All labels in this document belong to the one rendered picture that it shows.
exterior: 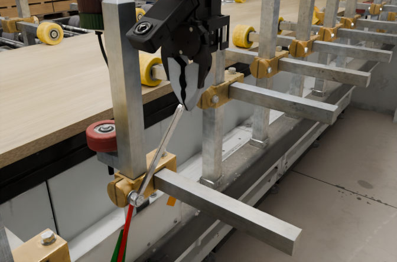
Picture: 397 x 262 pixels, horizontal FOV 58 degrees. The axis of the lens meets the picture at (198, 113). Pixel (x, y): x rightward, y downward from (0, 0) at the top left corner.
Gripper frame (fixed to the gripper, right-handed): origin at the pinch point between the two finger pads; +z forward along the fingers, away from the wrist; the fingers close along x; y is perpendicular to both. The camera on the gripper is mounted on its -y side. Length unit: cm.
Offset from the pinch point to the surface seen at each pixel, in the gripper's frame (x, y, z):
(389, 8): 2, 172, 6
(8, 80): 65, 2, 10
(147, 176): 2.6, -7.0, 11.3
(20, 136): 31.1, -13.1, 10.3
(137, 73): 6.1, -4.3, -5.3
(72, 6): 140, 77, 6
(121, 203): 6.5, -9.9, 17.0
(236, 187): 3.9, 25.3, 33.3
